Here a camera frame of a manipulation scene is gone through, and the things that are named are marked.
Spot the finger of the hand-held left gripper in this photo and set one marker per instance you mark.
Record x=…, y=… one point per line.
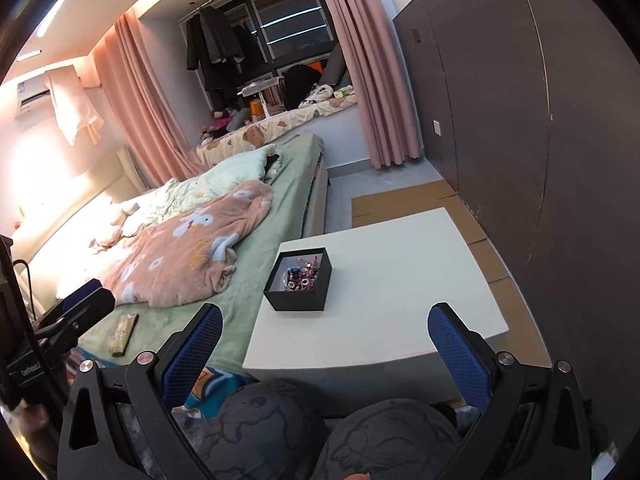
x=80, y=317
x=82, y=290

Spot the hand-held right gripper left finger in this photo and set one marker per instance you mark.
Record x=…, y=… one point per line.
x=192, y=355

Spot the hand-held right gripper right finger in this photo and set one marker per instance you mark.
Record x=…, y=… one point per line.
x=460, y=360

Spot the black jewelry box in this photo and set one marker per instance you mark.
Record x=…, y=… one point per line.
x=300, y=300

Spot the pile of bead jewelry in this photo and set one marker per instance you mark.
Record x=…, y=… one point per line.
x=300, y=275

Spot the small wooden block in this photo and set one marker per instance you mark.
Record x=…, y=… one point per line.
x=122, y=335

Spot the cream plush toy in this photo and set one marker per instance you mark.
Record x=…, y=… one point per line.
x=117, y=217

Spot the person's left leg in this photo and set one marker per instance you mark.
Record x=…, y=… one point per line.
x=260, y=430

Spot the person's leg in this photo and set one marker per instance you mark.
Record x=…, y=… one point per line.
x=260, y=430
x=395, y=440

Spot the flat brown cardboard sheet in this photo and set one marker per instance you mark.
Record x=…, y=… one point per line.
x=495, y=265

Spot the person's right leg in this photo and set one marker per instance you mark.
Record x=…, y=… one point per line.
x=395, y=440

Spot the pink duck print blanket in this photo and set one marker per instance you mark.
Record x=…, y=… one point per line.
x=190, y=250

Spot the beige headboard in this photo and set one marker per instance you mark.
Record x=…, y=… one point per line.
x=100, y=185

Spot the white low table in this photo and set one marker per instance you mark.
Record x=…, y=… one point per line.
x=400, y=270

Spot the bed with green sheet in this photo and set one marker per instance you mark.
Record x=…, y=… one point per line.
x=270, y=220

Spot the pink curtain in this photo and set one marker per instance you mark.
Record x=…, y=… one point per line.
x=150, y=125
x=370, y=60

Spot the pink towel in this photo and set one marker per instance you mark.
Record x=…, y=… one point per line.
x=70, y=105

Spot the light green quilt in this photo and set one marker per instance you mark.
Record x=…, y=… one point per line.
x=225, y=170

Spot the white air conditioner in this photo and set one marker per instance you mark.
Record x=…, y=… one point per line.
x=32, y=97

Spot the dark cloth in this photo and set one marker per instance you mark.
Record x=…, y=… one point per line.
x=273, y=162

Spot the pile of plush toys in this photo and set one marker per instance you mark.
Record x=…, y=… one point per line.
x=225, y=120

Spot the bear print window seat cushion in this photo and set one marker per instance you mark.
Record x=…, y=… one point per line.
x=250, y=135

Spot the dark brown wardrobe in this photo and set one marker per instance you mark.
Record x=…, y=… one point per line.
x=525, y=135

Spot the white folding table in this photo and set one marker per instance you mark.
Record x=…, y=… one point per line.
x=260, y=87

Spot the hanging dark clothes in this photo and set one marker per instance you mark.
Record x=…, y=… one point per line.
x=215, y=45

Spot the black bag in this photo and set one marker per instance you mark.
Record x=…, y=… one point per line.
x=300, y=85

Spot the grey pillow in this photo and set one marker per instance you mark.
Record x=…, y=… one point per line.
x=336, y=67

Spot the window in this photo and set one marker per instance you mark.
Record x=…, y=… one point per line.
x=290, y=25

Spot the white wall switch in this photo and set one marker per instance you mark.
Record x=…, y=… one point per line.
x=437, y=128

